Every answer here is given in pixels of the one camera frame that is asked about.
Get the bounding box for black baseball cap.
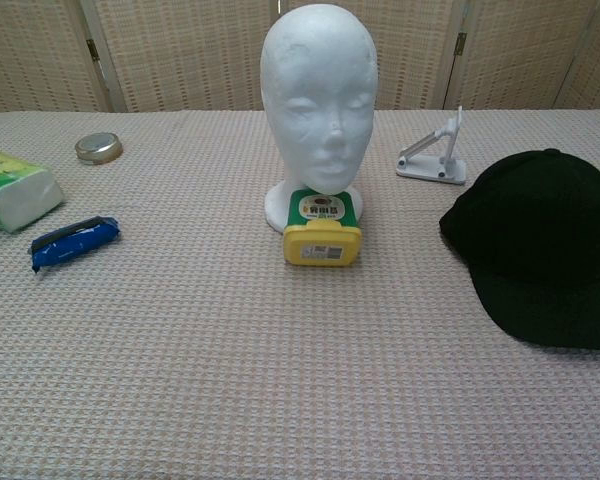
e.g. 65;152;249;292
438;147;600;351

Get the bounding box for white folding phone stand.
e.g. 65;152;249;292
395;105;468;188

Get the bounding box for woven folding screen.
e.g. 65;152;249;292
0;0;600;117

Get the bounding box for blue snack packet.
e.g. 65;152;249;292
28;215;122;276

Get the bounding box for round metal jar lid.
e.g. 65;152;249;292
74;132;124;164

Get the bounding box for checkered woven tablecloth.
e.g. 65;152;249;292
0;107;600;480

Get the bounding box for white foam mannequin head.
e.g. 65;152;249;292
259;3;379;233

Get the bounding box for green yellow plastic container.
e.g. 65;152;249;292
282;188;364;267

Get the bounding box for green tissue pack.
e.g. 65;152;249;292
0;148;65;234

